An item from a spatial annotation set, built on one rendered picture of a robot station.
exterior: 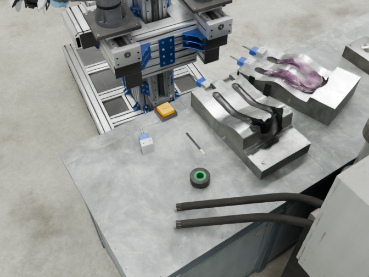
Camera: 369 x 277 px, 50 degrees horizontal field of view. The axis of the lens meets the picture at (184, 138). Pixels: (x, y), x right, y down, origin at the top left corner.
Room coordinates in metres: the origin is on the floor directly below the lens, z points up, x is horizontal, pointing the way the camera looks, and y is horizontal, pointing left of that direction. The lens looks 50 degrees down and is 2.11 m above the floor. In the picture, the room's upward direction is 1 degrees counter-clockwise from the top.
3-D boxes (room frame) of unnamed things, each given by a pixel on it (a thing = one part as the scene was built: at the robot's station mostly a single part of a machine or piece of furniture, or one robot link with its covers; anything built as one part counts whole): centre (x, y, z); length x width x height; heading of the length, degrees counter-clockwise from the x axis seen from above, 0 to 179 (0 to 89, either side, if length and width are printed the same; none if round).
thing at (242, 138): (1.16, -0.28, 0.87); 0.50 x 0.26 x 0.14; 32
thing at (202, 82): (1.43, -0.08, 0.83); 0.13 x 0.05 x 0.05; 40
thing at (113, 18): (1.65, 0.34, 1.09); 0.15 x 0.15 x 0.10
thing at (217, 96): (1.17, -0.28, 0.92); 0.35 x 0.16 x 0.09; 32
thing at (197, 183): (0.88, -0.06, 0.82); 0.08 x 0.08 x 0.04
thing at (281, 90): (1.42, -0.53, 0.86); 0.50 x 0.26 x 0.11; 49
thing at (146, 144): (1.08, 0.17, 0.83); 0.13 x 0.05 x 0.05; 18
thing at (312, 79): (1.41, -0.53, 0.90); 0.26 x 0.18 x 0.08; 49
